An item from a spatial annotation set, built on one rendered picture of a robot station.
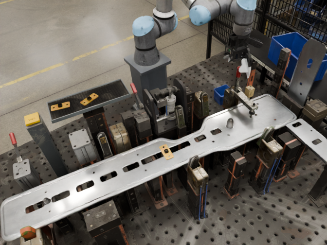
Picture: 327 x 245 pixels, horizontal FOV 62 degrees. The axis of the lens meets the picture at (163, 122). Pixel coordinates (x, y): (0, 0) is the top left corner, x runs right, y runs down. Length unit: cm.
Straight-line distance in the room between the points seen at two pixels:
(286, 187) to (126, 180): 83
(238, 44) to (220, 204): 77
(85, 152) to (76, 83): 232
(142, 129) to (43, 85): 247
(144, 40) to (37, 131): 70
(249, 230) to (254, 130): 46
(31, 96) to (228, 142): 269
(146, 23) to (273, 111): 78
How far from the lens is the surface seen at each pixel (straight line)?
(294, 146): 138
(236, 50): 126
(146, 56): 155
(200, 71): 220
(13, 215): 126
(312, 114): 148
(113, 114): 189
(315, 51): 141
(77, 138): 123
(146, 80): 159
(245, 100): 140
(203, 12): 113
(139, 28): 149
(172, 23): 159
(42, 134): 136
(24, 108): 341
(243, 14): 119
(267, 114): 146
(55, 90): 349
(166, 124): 140
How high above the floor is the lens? 198
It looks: 46 degrees down
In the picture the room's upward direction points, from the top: 5 degrees counter-clockwise
